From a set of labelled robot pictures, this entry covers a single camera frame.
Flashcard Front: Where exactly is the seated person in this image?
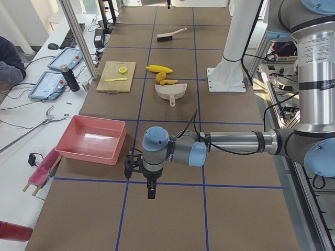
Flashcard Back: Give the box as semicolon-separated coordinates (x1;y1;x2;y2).
1;37;26;85

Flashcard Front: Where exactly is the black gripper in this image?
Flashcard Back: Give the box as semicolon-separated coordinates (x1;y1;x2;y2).
142;168;163;199

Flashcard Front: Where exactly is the black water bottle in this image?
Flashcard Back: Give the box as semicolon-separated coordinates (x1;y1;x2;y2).
60;64;80;92

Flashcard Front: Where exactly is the small pink dustpan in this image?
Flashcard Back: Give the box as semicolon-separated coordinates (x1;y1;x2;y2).
23;148;63;196

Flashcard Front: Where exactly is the black computer mouse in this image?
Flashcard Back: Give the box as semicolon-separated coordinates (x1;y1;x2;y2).
48;43;59;50

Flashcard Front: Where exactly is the red bottle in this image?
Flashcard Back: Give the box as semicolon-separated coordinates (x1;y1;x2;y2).
0;221;33;242

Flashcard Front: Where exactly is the black power adapter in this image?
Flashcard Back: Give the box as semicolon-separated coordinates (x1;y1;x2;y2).
94;28;105;48

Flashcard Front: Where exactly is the yellow lemon slice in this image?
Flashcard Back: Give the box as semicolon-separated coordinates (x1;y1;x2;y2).
118;67;128;74

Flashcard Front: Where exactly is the aluminium frame post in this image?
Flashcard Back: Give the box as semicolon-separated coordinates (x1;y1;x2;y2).
59;0;98;80

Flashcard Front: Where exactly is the beige dustpan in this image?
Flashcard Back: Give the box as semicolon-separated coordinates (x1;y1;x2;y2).
155;83;187;107

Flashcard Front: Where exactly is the yellow toy corn cob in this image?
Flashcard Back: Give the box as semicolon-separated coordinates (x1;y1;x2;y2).
146;64;173;73

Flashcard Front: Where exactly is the blue teach pendant far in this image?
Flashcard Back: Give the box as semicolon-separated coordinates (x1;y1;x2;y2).
47;47;83;71

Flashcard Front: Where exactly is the white camera pole base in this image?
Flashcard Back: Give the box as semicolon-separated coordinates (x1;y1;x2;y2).
207;0;263;93

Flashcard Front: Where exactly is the brown toy potato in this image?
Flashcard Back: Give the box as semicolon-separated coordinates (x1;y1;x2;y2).
155;72;166;83

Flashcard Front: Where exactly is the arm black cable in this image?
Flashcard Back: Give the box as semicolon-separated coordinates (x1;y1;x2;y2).
176;109;260;156

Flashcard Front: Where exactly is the black keyboard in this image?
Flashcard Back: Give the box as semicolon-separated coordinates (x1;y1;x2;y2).
59;29;76;50

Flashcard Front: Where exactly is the blue teach pendant near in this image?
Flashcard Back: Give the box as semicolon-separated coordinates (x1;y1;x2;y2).
28;71;67;101

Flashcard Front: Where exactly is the beige hand brush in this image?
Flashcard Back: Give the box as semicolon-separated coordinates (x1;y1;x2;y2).
157;27;187;42

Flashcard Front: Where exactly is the orange toy ginger root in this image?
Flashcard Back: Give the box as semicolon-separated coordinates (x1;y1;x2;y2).
159;79;178;85

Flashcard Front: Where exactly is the metal reacher grabber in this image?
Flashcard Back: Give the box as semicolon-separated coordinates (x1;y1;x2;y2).
0;106;54;153

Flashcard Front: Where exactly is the yellow plastic knife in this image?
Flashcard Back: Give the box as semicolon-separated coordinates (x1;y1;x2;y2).
104;77;128;82

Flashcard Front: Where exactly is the blue teach pendant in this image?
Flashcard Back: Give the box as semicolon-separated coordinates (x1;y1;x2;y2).
47;47;83;71
28;71;67;101

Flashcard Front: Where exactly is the pink plastic bin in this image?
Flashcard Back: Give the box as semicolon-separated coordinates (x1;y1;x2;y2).
55;115;127;165

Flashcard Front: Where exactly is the bamboo cutting board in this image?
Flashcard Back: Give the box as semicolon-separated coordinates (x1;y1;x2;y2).
96;61;136;93

